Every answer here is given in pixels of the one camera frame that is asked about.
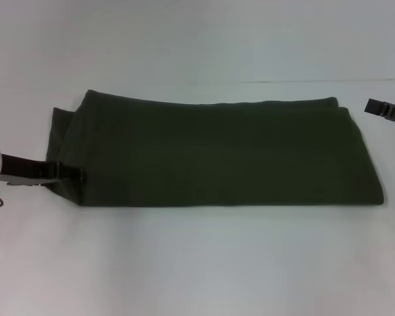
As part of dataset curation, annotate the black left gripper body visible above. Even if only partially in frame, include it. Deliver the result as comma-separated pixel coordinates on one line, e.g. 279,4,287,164
0,153,59,188

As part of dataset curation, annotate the dark green FREE t-shirt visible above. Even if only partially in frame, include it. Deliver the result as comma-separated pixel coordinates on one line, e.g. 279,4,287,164
45,88,387,209

